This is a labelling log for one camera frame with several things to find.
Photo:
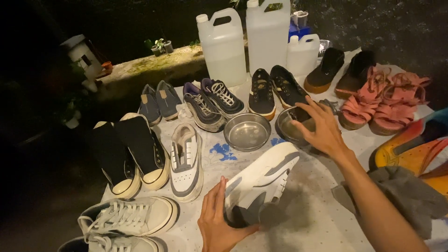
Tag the black sneaker tan sole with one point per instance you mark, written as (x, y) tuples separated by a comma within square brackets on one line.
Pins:
[(287, 85), (261, 92)]

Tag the person's left hand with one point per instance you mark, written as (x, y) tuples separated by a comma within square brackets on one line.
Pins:
[(215, 224)]

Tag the small white plastic jerrycan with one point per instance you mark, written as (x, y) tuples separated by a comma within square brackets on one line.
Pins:
[(302, 56)]

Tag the blue-grey slip-on shoe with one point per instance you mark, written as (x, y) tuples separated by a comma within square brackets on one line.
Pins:
[(168, 99), (149, 105)]

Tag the white garden lantern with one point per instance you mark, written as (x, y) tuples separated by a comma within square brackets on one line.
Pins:
[(82, 56)]

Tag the small white rag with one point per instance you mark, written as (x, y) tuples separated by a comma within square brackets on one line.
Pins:
[(184, 111)]

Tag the grey cloth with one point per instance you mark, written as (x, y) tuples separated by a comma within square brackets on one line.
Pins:
[(402, 199)]

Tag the white grey leather sneaker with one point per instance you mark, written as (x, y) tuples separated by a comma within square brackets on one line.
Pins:
[(186, 164), (262, 175)]

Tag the orange clay pot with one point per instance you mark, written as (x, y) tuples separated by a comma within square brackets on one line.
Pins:
[(107, 65)]

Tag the white potted plant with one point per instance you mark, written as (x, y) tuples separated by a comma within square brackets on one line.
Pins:
[(71, 117)]

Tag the mossy concrete ledge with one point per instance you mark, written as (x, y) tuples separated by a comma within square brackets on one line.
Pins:
[(150, 70)]

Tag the blue plastic box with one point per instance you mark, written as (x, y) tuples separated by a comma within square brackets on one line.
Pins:
[(297, 32)]

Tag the large white plastic jerrycan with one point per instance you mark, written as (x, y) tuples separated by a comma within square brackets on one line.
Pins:
[(267, 38), (222, 52)]

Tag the white plant pot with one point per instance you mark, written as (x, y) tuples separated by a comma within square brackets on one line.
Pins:
[(301, 18)]

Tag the person's right hand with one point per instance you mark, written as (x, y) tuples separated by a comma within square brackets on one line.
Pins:
[(323, 133)]

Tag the steel bowl with water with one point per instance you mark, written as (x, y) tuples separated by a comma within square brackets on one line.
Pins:
[(287, 129)]

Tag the empty steel bowl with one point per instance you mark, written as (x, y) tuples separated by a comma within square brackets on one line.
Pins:
[(247, 132)]

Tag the white tablecloth blue flowers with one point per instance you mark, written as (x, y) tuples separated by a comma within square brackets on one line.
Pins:
[(217, 168)]

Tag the white canvas lace-up sneaker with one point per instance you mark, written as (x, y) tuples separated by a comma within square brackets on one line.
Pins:
[(119, 244), (140, 215)]

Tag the orange yellow football boot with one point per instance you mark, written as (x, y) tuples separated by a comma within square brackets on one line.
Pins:
[(437, 182), (413, 147)]

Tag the black high-top canvas shoe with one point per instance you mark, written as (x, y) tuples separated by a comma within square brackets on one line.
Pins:
[(143, 147), (115, 161)]

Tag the small potted plants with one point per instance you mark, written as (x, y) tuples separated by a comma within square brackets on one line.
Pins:
[(161, 47)]

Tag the purple grey running shoe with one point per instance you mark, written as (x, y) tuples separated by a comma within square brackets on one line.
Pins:
[(222, 96), (203, 108)]

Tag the black suede platform shoe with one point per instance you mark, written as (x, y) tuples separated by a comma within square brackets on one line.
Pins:
[(323, 71), (353, 75)]

